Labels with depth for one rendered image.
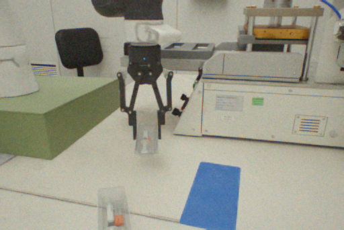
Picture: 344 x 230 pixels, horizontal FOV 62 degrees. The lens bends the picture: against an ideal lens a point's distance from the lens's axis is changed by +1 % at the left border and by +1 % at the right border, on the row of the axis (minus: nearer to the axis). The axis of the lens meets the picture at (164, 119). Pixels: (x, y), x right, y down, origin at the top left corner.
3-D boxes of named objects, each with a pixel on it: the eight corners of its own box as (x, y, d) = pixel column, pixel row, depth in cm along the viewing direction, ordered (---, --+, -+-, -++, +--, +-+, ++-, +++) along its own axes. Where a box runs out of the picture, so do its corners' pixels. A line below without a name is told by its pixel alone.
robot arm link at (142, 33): (125, 18, 67) (126, 42, 69) (119, 20, 55) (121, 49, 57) (178, 18, 67) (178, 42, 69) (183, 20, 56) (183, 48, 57)
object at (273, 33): (295, 37, 94) (301, 6, 90) (313, 46, 74) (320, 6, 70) (242, 36, 97) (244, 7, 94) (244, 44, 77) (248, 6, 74)
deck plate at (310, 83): (341, 64, 100) (342, 62, 100) (392, 91, 69) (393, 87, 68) (209, 60, 110) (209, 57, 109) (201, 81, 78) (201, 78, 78)
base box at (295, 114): (330, 111, 106) (340, 64, 100) (376, 160, 72) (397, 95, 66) (187, 101, 117) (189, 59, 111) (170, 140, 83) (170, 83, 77)
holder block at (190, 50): (214, 50, 101) (215, 42, 100) (210, 60, 82) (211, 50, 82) (169, 49, 104) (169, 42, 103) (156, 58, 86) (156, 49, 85)
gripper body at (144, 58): (162, 42, 68) (162, 79, 72) (127, 42, 68) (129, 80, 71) (163, 46, 61) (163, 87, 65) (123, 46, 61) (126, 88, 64)
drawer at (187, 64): (219, 60, 103) (220, 38, 100) (216, 73, 83) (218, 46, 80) (141, 58, 109) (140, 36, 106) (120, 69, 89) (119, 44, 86)
